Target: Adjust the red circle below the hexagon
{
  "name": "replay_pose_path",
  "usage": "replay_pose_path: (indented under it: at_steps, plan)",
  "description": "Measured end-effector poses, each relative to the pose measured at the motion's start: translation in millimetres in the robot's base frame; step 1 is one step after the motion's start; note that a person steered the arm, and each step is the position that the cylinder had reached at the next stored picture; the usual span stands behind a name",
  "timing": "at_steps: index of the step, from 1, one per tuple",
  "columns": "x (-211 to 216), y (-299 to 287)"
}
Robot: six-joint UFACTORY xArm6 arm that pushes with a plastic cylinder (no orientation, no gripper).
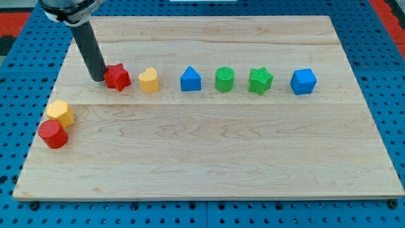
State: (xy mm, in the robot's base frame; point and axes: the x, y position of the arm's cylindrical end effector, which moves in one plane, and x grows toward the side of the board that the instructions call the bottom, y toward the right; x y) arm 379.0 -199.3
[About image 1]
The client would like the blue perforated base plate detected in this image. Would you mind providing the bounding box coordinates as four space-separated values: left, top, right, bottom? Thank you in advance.
1 0 404 227

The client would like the blue triangle block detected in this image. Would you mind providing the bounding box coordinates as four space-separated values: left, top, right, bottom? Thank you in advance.
180 66 202 91

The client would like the red star block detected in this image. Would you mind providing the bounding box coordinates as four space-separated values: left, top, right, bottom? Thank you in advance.
103 63 132 92

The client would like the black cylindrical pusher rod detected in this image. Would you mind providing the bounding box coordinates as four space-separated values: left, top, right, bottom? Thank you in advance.
70 22 107 82

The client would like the green cylinder block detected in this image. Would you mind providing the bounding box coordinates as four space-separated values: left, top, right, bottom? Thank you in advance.
215 66 235 92

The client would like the blue cube block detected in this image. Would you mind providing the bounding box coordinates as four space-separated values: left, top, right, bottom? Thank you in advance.
290 68 317 95

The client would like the yellow hexagon block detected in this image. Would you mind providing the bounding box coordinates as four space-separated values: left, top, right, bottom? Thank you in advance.
46 100 75 128

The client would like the green star block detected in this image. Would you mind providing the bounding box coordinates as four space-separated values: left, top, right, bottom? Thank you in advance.
248 67 273 96

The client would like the red cylinder block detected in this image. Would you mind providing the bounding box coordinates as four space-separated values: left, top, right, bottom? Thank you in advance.
38 120 68 149

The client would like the light wooden board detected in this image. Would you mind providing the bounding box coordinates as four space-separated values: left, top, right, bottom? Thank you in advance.
13 16 404 201

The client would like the yellow heart block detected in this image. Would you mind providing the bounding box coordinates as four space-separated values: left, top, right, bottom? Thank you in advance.
138 67 159 93

